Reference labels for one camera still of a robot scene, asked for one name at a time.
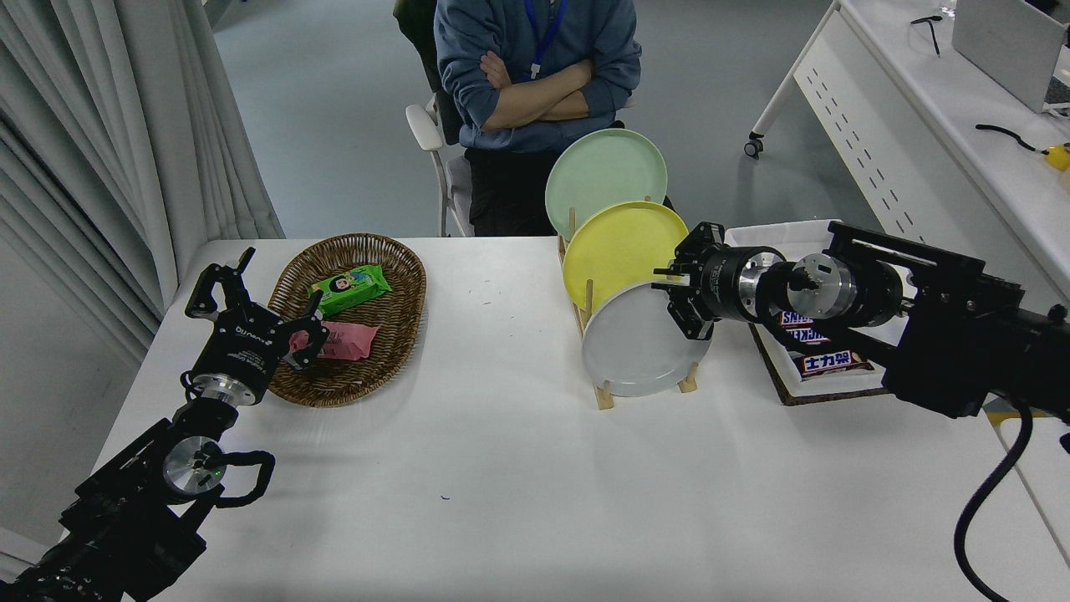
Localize Snickers bar with Chinese print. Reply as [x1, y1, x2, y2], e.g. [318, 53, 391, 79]
[796, 349, 871, 379]

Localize pale green round plate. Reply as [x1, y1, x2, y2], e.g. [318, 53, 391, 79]
[544, 128, 668, 239]

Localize wooden plate rack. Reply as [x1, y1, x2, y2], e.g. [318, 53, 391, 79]
[556, 196, 701, 411]

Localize pink snack pack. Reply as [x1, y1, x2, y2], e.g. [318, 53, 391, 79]
[288, 321, 380, 363]

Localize blue lanyard with badge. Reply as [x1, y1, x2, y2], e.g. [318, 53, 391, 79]
[525, 0, 569, 81]

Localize black cable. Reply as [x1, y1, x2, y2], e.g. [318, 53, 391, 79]
[976, 124, 1047, 156]

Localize white lined tray dark base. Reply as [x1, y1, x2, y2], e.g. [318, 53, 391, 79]
[723, 219, 891, 407]

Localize pale grey curtain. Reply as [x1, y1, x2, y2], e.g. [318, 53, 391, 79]
[0, 0, 285, 365]

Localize person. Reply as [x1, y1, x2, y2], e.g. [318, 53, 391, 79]
[434, 0, 643, 237]

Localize black eyeglasses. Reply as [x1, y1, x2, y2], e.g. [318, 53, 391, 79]
[909, 15, 944, 56]

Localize white chair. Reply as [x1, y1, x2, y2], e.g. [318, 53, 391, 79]
[405, 96, 473, 237]

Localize person's left hand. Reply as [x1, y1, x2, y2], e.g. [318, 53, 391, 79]
[480, 51, 513, 92]

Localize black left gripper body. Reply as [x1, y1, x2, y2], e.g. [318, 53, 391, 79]
[189, 303, 292, 395]

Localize brown wicker basket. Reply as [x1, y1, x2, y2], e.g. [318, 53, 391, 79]
[267, 233, 427, 409]

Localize person's right hand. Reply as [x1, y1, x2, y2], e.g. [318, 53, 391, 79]
[552, 90, 592, 123]

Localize white desk with perforated panel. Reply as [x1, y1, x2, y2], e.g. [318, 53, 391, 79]
[744, 0, 1070, 312]

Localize dark green jacket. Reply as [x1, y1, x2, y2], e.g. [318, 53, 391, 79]
[392, 0, 461, 147]

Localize yellow round plate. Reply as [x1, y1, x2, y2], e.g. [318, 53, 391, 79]
[562, 201, 691, 312]

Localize green snack pack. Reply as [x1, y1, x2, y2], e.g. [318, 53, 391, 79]
[309, 264, 393, 319]

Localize silver laptop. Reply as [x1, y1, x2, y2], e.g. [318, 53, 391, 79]
[951, 0, 1070, 114]

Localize grey round plate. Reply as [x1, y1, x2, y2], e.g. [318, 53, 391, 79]
[582, 280, 712, 398]

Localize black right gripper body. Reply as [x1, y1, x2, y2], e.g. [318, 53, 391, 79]
[690, 246, 746, 324]

